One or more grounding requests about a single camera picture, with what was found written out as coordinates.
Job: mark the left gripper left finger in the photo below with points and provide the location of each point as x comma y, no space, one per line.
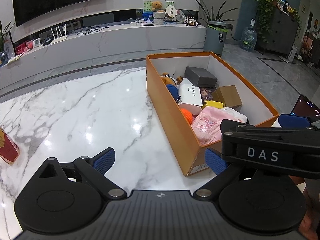
93,171

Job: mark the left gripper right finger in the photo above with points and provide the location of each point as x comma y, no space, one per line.
217,165

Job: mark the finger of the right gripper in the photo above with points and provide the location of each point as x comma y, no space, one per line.
293,121

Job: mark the orange crochet ball toy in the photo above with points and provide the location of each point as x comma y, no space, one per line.
188,115

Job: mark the brown cardboard box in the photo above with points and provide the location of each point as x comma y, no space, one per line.
229,96

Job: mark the white glasses case box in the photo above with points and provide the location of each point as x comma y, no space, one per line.
189,93

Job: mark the dark grey gift box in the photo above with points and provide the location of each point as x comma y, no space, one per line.
200,77

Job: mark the brown plush bear keychain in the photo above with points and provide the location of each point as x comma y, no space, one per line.
172,85

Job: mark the black smartphone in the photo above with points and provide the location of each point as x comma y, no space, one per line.
304,107

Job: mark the pink folded cloth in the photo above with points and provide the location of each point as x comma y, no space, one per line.
206,125

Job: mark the dark picture card pack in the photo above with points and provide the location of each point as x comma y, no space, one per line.
207,94

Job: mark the orange storage box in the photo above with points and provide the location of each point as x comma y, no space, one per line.
185,145

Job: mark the blue water jug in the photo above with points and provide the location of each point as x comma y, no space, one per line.
249,37

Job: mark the dark grey cabinet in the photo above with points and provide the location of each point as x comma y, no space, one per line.
282,36

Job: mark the grey trash bin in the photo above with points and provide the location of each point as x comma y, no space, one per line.
215,36

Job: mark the green potted plant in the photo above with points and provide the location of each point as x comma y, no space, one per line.
215,19

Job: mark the white marble tv bench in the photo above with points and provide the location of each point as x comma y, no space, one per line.
114,40

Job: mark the white wifi router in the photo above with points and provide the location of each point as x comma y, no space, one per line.
58,34

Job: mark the small teddy bear ornament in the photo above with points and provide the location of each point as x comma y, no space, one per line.
156,6

